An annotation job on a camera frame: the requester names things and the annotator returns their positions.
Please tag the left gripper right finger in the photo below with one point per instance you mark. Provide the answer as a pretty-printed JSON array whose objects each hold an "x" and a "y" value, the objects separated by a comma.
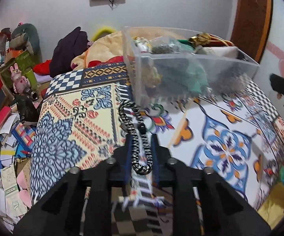
[{"x": 161, "y": 173}]

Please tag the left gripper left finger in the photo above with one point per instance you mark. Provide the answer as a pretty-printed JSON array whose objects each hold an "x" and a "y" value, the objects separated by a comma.
[{"x": 120, "y": 172}]

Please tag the white sock gold lettering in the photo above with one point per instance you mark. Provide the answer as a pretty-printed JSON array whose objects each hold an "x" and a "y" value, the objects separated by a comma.
[{"x": 225, "y": 51}]

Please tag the yellow green sponge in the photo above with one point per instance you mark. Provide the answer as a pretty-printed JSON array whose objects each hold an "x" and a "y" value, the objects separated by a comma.
[{"x": 150, "y": 76}]

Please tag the green knit cloth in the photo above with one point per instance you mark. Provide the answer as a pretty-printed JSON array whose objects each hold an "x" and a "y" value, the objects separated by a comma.
[{"x": 184, "y": 76}]

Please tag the bagged grey knit item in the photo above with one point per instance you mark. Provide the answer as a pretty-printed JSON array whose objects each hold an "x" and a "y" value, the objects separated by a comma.
[{"x": 165, "y": 45}]

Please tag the wooden door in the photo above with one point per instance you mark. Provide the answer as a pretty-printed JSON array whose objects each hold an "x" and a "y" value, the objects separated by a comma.
[{"x": 252, "y": 26}]

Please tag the clear plastic storage box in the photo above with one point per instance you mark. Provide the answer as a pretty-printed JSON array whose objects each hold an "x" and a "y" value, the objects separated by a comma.
[{"x": 137, "y": 54}]

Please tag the pink bunny toy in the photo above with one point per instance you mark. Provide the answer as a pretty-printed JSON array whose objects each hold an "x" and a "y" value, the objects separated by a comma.
[{"x": 20, "y": 82}]

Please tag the dark purple garment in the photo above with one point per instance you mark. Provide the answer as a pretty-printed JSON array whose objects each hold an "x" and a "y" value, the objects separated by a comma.
[{"x": 69, "y": 47}]

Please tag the yellow round cushion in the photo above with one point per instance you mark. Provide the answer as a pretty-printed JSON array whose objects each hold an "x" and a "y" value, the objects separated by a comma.
[{"x": 101, "y": 32}]

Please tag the green cardboard box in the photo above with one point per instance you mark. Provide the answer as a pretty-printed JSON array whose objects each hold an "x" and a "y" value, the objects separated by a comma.
[{"x": 24, "y": 60}]

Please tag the grey plush toy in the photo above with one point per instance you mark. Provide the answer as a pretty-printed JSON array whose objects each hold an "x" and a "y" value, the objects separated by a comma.
[{"x": 26, "y": 37}]

